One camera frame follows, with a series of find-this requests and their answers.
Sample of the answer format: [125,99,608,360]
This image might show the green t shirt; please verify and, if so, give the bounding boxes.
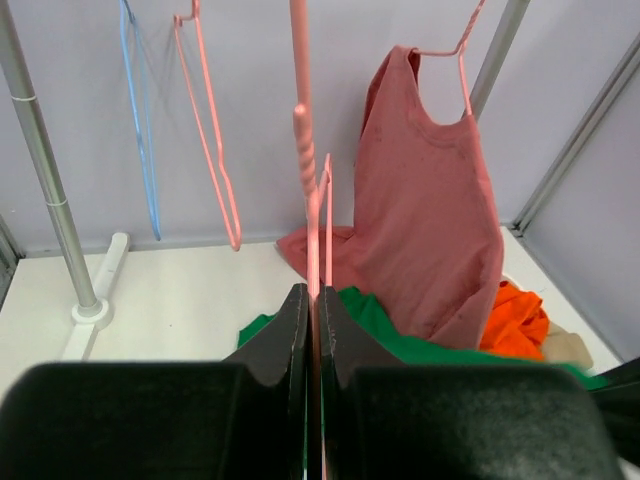
[236,285,611,392]

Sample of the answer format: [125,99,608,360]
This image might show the beige t shirt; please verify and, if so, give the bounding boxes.
[540,322,594,370]

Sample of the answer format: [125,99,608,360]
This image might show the light blue hanger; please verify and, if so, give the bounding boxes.
[118,0,162,241]

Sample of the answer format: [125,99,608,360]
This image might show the pink hanger of green shirt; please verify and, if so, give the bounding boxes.
[289,1,327,479]

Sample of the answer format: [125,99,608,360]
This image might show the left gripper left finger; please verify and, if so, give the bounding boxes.
[219,283,309,479]

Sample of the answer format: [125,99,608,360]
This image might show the metal clothes rack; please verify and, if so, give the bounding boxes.
[1,1,530,361]

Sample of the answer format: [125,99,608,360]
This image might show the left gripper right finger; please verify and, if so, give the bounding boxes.
[318,286,404,479]

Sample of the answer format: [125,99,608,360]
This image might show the orange t shirt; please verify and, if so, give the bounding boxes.
[479,280,550,362]

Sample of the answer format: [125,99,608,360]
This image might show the pink hanger of orange shirt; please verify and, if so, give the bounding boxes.
[172,0,243,252]

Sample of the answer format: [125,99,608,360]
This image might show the pink t shirt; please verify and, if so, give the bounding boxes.
[275,44,505,352]

